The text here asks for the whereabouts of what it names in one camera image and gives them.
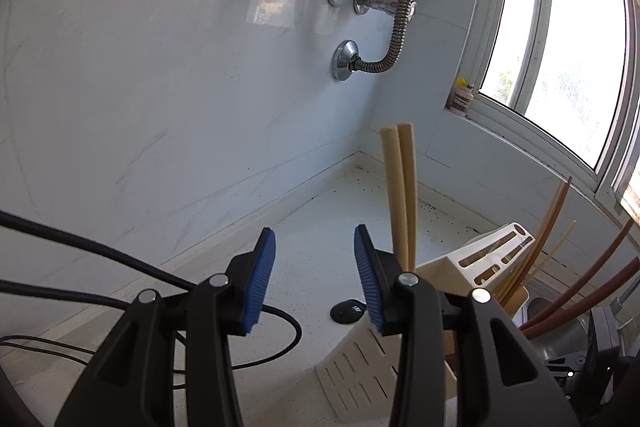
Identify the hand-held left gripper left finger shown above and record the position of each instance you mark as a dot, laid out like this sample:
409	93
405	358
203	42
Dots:
260	277

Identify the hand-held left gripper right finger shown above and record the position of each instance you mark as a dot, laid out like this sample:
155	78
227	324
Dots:
367	277

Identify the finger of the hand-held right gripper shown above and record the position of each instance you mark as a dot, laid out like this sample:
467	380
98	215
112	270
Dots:
565	364

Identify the red-brown wooden chopstick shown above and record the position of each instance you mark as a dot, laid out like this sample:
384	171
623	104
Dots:
590	302
556	212
537	257
600	269

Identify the cream plastic utensil holder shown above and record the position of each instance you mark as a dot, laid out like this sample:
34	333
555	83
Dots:
445	264

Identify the black spoon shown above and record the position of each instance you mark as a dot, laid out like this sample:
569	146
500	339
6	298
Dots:
347	311

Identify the small white bottle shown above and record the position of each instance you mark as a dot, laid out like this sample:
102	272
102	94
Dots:
462	99

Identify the white window frame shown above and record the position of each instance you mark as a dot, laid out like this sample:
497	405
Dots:
540	142

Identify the chrome wall flange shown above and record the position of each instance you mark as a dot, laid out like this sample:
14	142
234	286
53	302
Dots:
344	57

